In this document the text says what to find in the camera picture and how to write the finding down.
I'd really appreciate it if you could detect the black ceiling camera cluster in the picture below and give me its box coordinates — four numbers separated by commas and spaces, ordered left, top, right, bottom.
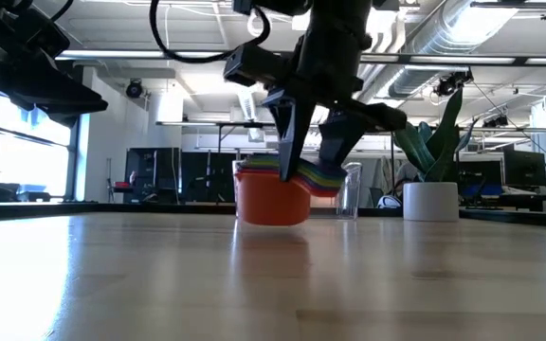
433, 69, 474, 99

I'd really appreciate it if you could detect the black white round object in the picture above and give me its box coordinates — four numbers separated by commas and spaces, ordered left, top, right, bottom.
376, 194, 403, 209

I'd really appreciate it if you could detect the long ceiling light bar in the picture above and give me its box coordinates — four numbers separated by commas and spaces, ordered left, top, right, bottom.
57, 46, 546, 66

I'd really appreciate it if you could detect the green leafy plant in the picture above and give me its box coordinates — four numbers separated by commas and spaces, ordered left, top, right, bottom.
389, 87, 478, 186

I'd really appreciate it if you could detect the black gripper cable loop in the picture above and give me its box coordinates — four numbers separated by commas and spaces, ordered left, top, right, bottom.
148, 0, 272, 65

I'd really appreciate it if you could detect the white hanging ring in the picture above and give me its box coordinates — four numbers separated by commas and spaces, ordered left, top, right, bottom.
247, 9, 267, 38

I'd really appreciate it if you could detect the orange measuring cup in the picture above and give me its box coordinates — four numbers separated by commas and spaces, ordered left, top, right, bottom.
233, 169, 313, 227

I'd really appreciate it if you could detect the red measuring cup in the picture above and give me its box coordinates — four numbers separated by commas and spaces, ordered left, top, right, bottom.
235, 166, 348, 193

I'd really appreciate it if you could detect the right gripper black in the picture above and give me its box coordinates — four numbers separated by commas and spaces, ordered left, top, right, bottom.
223, 35, 408, 183

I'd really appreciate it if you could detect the white plant pot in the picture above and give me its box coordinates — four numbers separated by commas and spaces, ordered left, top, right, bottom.
402, 181, 460, 223

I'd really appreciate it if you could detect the bright large window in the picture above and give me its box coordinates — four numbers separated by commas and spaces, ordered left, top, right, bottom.
0, 84, 78, 205

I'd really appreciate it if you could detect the clear plastic basket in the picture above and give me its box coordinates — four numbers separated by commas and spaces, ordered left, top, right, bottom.
231, 159, 363, 221

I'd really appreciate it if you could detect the blue measuring cup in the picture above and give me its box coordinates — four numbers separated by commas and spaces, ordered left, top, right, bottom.
310, 182, 345, 199

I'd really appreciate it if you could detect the black round ceiling camera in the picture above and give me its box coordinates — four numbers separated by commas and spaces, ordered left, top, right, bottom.
125, 79, 144, 99

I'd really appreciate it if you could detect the green measuring cup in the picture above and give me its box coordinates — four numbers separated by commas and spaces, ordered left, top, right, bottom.
238, 158, 338, 180

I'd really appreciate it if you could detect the black computer monitor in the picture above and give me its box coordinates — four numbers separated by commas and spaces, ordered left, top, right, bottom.
503, 150, 546, 188

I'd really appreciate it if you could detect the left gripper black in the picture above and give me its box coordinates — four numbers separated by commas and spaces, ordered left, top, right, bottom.
0, 0, 109, 128

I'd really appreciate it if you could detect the silver ceiling duct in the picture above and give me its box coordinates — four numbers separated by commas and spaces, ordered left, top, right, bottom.
389, 0, 520, 99

